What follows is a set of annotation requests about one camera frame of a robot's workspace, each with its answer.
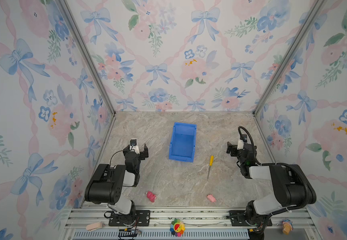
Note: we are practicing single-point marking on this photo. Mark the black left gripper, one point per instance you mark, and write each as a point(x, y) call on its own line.
point(134, 154)

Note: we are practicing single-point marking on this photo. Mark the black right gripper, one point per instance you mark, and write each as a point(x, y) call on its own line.
point(238, 151)

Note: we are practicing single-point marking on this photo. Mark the yellow handled screwdriver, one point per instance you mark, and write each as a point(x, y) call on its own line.
point(210, 165)

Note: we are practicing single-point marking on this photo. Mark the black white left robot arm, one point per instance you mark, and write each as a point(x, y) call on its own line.
point(105, 186)

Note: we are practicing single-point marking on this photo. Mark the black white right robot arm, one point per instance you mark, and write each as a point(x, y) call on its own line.
point(291, 189)

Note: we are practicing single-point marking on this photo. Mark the blue plastic bin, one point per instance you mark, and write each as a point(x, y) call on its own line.
point(183, 142)

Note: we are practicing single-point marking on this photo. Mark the magenta pink toy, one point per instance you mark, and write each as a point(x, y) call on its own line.
point(151, 196)

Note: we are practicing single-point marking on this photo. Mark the light pink toy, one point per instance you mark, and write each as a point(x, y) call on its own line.
point(211, 198)

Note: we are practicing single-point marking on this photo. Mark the rainbow flower toy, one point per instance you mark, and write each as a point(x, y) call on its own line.
point(177, 228)

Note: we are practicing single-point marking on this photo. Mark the small wooden figure toy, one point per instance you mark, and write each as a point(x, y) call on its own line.
point(287, 226)

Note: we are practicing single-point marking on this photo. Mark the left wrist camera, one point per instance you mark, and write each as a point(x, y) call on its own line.
point(134, 146)

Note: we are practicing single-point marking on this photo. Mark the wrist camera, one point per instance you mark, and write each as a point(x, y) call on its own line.
point(242, 141)
point(134, 146)

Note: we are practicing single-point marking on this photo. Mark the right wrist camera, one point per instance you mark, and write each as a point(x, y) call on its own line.
point(242, 141)

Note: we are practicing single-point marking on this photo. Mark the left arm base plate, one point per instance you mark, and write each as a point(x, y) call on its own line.
point(139, 218)

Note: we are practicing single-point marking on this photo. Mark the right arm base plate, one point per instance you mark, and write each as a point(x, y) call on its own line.
point(240, 218)

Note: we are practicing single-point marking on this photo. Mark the aluminium front rail frame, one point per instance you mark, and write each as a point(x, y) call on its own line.
point(208, 223)

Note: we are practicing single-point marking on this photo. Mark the left aluminium corner post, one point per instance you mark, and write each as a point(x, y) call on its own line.
point(71, 23)

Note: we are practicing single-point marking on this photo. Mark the aluminium corner post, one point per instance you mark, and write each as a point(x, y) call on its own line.
point(71, 23)
point(302, 32)

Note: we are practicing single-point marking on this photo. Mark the right aluminium corner post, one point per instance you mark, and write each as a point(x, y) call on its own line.
point(302, 32)

